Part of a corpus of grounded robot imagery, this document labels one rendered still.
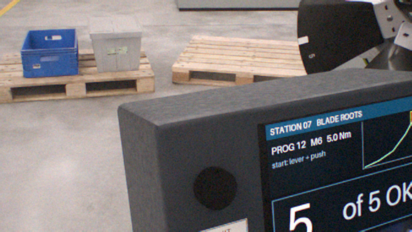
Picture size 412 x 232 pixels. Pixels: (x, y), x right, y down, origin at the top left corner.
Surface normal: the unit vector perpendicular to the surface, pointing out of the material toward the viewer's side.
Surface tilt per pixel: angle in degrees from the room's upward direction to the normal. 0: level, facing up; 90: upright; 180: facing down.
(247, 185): 75
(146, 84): 90
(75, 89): 90
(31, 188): 0
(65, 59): 90
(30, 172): 0
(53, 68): 90
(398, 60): 52
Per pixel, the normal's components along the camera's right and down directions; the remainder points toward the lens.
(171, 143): 0.41, 0.14
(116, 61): 0.23, 0.50
